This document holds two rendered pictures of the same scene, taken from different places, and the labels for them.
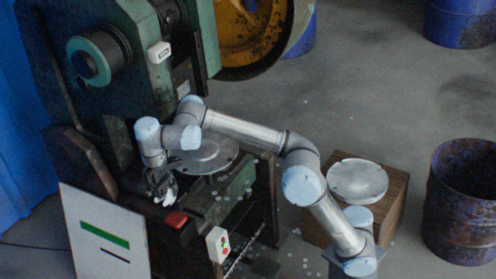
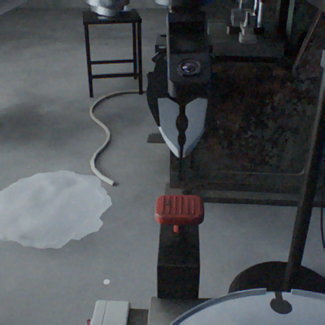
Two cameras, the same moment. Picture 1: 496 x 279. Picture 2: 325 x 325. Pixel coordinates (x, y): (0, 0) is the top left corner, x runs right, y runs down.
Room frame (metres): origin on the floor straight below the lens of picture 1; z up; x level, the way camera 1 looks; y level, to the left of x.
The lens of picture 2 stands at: (1.64, -0.01, 1.11)
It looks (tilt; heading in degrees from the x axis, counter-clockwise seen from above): 29 degrees down; 148
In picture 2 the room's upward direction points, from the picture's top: straight up
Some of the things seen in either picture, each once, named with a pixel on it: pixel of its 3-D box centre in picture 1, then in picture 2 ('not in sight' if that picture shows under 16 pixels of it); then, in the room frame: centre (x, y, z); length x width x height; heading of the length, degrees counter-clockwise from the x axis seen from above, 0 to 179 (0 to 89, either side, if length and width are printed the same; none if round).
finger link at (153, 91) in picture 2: (170, 187); (165, 93); (1.20, 0.27, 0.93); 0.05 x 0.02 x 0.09; 55
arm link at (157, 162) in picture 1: (154, 156); not in sight; (1.19, 0.30, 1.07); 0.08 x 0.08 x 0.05
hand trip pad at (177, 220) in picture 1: (177, 224); (179, 225); (1.21, 0.29, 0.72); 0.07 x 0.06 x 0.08; 55
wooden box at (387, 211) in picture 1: (354, 207); not in sight; (1.69, -0.50, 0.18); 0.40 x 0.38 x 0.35; 53
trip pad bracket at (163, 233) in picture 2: (184, 239); (178, 287); (1.23, 0.28, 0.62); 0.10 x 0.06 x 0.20; 145
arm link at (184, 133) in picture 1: (182, 133); not in sight; (1.19, 0.20, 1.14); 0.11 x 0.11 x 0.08; 80
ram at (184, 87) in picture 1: (176, 93); not in sight; (1.59, 0.25, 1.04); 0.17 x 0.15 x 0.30; 55
